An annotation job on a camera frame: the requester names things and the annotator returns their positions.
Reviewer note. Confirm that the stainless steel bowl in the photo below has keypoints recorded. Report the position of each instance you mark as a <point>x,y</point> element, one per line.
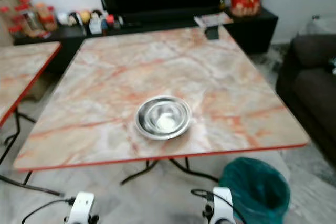
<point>163,118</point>

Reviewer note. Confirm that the green lined trash bin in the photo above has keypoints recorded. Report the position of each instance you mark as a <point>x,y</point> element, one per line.
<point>260,190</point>

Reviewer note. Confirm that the marble top folding table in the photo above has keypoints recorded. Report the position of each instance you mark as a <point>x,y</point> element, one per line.
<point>152,66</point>
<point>21,77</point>

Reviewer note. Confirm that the dark brown sofa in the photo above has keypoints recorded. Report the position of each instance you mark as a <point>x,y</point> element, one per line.
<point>312,87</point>

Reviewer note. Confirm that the small white box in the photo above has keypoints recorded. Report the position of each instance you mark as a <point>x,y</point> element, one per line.
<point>95,27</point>

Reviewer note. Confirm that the printed magazine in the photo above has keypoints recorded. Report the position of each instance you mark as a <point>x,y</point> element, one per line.
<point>212,19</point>

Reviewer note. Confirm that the small red object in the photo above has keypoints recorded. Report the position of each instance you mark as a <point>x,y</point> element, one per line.
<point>110,21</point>

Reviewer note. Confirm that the white small figurine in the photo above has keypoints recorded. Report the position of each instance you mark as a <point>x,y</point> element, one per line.
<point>64,19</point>

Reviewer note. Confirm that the yellow small figurine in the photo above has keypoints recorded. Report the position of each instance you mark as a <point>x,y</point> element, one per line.
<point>85,16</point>

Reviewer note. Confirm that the tall red-lid clear jar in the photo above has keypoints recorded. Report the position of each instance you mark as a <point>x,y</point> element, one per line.
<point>33,19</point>

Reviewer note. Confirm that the grey cushion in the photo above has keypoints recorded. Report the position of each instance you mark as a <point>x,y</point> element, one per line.
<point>320,26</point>

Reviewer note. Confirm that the small red-lid jar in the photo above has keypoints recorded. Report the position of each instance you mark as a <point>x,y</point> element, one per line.
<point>8,12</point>

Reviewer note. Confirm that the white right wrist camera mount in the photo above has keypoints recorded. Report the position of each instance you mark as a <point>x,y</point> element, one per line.
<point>222,205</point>

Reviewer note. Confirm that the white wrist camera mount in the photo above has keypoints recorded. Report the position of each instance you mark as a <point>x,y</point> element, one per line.
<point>81,207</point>
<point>222,205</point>

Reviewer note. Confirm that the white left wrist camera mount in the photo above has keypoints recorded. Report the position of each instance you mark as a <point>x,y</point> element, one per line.
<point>81,207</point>

